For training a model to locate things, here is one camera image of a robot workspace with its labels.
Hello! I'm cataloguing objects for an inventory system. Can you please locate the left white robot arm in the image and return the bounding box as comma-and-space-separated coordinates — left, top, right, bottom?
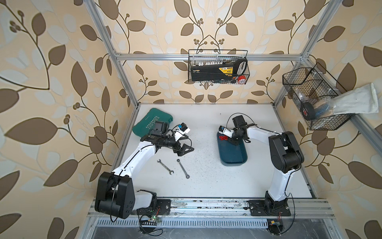
95, 121, 194, 219

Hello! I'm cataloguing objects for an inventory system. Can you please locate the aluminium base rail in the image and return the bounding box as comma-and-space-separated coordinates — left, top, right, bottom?
86, 197, 336, 220

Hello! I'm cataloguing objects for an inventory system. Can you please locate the black wire basket right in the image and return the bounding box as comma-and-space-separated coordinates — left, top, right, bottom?
283, 63, 355, 130

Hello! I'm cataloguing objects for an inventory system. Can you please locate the black wire basket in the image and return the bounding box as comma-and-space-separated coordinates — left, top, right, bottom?
188, 49, 250, 85
283, 63, 355, 130

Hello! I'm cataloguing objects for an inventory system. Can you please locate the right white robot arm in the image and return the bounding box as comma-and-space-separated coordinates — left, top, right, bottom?
219, 115, 304, 216

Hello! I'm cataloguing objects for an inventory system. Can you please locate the black wire basket back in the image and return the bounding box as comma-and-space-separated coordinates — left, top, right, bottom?
188, 49, 250, 85

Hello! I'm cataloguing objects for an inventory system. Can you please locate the silver combination wrench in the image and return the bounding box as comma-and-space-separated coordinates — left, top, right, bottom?
177, 159, 190, 179
157, 159, 174, 175

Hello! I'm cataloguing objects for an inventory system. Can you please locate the black tape roll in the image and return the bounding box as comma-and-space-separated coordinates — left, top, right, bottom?
300, 101, 315, 120

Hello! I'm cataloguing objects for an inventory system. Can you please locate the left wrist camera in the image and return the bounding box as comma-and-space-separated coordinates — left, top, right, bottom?
174, 122, 190, 141

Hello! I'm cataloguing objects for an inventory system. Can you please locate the silver combination wrench left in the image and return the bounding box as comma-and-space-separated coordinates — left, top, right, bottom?
157, 159, 174, 175

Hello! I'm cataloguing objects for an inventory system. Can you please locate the red round tape measure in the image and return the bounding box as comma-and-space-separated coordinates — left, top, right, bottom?
237, 75, 247, 85

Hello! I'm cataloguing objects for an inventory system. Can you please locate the dark teal storage box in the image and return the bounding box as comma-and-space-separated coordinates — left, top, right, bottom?
216, 133, 248, 166

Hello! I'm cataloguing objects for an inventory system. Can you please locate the silver combination wrench right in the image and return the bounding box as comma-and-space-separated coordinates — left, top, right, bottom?
177, 159, 190, 179

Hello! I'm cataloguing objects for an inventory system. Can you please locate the black yellow tool case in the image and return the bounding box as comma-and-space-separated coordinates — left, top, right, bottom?
189, 58, 250, 84

